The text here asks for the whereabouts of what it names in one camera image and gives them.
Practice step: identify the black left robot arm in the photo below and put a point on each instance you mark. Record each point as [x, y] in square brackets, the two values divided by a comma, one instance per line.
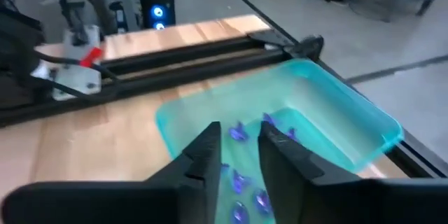
[17, 42]

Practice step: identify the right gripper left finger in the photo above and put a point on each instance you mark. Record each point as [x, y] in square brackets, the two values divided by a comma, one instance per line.
[189, 189]

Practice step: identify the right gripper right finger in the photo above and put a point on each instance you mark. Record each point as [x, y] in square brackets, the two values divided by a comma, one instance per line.
[301, 196]

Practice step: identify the green translucent plastic bin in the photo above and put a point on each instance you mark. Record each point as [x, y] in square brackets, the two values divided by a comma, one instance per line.
[332, 112]

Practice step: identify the black aluminium table frame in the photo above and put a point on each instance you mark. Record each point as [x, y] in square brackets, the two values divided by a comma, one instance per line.
[175, 56]

